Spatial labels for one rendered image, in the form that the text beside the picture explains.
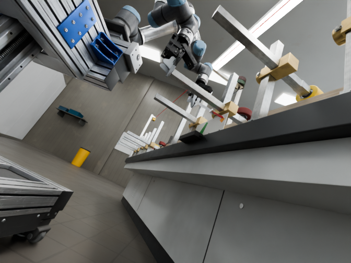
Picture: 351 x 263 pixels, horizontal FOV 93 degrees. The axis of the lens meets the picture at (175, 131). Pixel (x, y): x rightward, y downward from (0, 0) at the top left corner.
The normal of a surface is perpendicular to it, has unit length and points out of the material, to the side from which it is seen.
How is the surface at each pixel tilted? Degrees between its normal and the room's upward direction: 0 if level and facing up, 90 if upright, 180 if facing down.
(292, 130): 90
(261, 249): 90
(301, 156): 90
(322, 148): 90
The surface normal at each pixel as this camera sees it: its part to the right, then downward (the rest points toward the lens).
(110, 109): 0.02, -0.37
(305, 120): -0.83, -0.49
